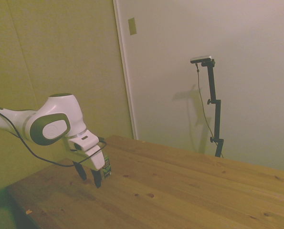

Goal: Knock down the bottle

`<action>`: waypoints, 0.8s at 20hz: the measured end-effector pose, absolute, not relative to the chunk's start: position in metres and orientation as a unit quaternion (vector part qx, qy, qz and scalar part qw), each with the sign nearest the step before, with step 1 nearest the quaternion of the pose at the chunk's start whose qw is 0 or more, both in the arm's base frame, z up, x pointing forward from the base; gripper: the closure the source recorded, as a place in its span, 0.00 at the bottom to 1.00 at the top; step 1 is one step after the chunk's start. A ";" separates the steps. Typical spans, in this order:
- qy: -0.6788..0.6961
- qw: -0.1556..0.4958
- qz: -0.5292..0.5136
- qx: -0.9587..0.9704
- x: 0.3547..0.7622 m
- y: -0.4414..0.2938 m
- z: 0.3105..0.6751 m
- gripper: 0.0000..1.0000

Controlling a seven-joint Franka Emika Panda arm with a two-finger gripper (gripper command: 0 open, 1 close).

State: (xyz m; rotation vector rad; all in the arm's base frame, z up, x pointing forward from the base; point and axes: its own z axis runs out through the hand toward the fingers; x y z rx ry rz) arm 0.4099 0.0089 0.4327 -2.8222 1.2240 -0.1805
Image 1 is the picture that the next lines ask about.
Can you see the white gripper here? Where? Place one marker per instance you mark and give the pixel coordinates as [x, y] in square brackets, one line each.
[95, 159]

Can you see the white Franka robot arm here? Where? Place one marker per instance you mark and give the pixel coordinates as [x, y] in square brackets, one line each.
[58, 114]

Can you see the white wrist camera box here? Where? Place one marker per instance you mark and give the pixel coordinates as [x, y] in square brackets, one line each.
[83, 142]

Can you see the white door frame strip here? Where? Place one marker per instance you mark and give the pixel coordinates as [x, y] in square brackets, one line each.
[125, 69]

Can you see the black camera stand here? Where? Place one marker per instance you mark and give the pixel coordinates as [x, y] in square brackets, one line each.
[202, 105]
[214, 109]

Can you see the beige wall switch plate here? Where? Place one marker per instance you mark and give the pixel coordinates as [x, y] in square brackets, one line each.
[132, 26]

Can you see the silver exterior camera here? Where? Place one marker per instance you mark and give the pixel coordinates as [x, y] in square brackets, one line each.
[201, 59]

